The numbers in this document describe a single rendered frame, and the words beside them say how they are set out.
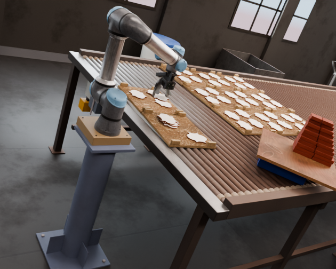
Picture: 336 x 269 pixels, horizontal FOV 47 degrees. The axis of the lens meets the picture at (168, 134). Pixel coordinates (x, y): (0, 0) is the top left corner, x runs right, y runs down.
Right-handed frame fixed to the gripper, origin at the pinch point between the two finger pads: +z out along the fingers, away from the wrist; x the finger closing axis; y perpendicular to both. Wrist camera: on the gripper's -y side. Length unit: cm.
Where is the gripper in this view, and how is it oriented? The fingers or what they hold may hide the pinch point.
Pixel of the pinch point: (159, 95)
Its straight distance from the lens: 257.3
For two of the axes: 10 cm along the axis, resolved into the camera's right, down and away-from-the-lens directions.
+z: -3.4, 8.2, 4.5
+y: 4.5, 5.6, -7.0
